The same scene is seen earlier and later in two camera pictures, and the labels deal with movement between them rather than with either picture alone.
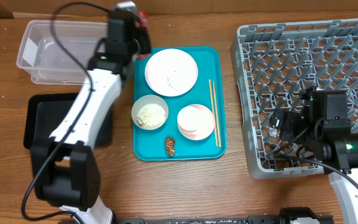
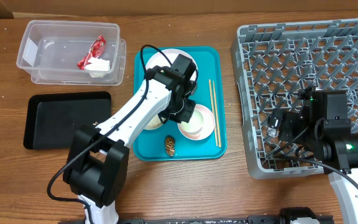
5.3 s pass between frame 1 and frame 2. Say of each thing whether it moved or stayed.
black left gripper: moved
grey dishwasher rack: stayed
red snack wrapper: moved
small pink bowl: stayed
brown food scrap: stayed
